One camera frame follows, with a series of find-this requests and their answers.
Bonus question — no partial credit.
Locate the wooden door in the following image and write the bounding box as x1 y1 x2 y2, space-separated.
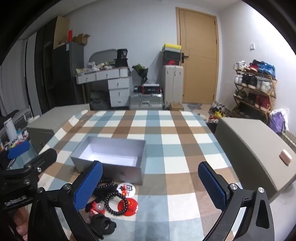
175 7 219 104

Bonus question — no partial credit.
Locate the silver grey cardboard box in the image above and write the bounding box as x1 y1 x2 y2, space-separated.
70 136 147 186

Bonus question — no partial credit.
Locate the red hair ornament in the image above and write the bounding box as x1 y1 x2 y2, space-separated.
89 200 107 215

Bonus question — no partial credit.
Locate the silver flat suitcase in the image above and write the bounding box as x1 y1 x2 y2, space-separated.
129 91 164 110

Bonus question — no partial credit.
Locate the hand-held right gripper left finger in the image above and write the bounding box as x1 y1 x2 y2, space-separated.
27 160 104 241

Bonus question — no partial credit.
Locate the dark green bouquet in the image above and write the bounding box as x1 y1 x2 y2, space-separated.
132 64 149 84

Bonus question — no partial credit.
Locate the pile of desk clutter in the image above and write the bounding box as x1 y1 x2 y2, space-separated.
76 61 116 75

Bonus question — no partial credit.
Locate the black box with red stripe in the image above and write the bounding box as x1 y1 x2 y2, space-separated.
142 84 162 95

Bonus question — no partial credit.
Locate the dark refrigerator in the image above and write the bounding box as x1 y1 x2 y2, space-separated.
52 42 85 105

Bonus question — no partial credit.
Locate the open cardboard box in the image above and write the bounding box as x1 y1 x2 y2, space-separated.
73 34 90 45

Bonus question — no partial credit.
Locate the purple bag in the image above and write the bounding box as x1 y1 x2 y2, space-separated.
268 111 287 135

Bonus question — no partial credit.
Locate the white curtain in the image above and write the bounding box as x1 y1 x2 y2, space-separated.
0 38 37 116

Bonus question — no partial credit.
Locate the blue object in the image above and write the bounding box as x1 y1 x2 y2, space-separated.
7 140 30 159

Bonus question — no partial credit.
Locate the grey upholstered ottoman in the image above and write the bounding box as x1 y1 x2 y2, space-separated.
215 117 296 202

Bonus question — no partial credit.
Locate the person's left hand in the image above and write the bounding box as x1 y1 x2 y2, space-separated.
10 205 31 241

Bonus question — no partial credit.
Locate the white desk with drawers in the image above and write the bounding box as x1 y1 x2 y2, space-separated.
76 67 133 107

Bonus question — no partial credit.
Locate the black bead bracelet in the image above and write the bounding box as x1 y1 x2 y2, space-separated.
94 177 129 216

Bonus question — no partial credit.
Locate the black hair claw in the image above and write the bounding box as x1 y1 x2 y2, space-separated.
89 214 117 239

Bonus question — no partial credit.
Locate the dark wardrobe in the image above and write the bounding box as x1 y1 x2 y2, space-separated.
25 16 70 116

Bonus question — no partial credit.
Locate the white upright suitcase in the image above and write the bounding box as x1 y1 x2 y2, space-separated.
162 65 184 109

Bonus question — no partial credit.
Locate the pink eraser block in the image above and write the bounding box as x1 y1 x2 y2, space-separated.
279 149 292 166

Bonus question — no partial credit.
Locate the pile of colourful bags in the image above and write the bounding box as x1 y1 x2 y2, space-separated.
208 101 228 123

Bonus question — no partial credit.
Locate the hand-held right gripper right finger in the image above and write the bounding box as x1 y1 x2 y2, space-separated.
198 161 275 241

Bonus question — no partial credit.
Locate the white bottle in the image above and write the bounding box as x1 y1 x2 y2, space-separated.
3 117 16 142

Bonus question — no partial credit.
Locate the white round badge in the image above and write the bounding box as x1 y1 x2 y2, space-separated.
116 182 135 197

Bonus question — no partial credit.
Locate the red round badge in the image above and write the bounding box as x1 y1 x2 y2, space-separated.
116 197 140 215

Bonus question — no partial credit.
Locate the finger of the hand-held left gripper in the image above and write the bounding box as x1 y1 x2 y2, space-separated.
23 148 57 177

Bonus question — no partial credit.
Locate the dark bag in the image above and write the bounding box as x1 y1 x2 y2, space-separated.
90 91 111 109

